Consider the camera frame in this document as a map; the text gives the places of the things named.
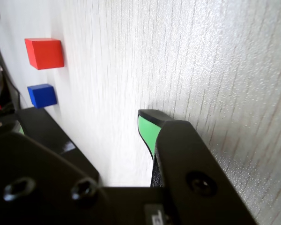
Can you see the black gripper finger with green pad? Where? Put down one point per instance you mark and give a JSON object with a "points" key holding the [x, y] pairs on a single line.
{"points": [[178, 150], [37, 150]]}

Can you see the blue wooden cube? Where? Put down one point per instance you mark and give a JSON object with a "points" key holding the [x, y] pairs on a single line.
{"points": [[42, 96]]}

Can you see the red wooden cube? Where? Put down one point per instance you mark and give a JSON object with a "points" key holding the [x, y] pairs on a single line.
{"points": [[45, 52]]}

